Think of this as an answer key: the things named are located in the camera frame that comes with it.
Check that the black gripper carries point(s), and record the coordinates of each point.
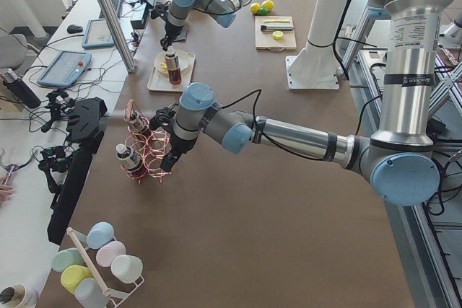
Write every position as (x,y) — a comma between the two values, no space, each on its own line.
(170,32)
(177,146)

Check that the tea bottle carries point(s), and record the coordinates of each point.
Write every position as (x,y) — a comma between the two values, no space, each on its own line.
(130,161)
(173,66)
(138,124)

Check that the cream serving tray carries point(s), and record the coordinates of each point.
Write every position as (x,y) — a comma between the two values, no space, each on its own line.
(160,83)

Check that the blue teach pendant far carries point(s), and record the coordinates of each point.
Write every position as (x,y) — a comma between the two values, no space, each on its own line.
(97,35)

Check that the blue teach pendant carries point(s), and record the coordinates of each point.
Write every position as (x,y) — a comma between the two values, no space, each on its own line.
(97,35)
(65,69)

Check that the yellow lemon lower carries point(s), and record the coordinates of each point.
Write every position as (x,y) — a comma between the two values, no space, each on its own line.
(255,7)

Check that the yellow lemon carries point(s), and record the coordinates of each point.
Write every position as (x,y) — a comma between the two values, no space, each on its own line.
(255,7)
(268,5)

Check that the green lime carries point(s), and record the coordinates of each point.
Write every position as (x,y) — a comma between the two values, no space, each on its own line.
(262,11)

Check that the yellow plastic knife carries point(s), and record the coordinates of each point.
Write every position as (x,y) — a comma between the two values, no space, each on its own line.
(277,21)

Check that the black computer mouse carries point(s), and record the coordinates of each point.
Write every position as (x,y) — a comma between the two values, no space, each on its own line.
(71,29)

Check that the blue plastic cup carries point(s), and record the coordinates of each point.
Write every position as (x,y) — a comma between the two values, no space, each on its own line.
(100,234)

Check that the yellow lemon upper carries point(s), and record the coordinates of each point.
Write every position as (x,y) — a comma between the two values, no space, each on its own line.
(268,5)

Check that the half lemon slice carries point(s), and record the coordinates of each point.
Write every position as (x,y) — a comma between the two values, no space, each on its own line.
(278,35)

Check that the steel muddler with black tip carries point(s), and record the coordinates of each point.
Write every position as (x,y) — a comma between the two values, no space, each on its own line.
(276,27)

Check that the blue teach pendant near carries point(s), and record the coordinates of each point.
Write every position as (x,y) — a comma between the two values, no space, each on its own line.
(65,69)

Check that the wooden cutting board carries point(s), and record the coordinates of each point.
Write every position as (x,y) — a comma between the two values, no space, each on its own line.
(264,40)

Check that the pink plastic cup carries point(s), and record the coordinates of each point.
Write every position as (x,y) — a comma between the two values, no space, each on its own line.
(107,253)

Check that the white plastic cup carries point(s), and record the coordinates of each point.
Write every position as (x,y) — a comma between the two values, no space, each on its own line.
(127,268)

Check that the green plastic cup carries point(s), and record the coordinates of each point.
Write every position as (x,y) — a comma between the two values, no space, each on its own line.
(64,258)

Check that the white cup rack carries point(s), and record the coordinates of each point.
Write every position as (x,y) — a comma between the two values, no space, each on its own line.
(117,291)

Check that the yellow plastic cup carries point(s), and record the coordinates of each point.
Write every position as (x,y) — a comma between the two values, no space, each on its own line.
(73,275)

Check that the grey plastic cup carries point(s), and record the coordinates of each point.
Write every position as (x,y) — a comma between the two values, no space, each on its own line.
(90,295)

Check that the black water bottle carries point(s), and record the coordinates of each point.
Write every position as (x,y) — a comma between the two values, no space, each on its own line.
(15,84)

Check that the paper cup tan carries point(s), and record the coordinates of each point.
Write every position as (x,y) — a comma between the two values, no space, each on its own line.
(18,296)

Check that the copper wire bottle rack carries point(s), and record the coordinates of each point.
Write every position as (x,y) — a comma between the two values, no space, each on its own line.
(151,148)

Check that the aluminium frame post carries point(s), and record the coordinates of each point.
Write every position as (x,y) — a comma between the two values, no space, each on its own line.
(117,34)

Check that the black camera arm mount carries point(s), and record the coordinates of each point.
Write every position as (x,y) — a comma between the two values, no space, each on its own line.
(84,128)

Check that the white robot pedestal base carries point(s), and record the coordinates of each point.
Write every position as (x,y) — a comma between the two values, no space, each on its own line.
(315,65)

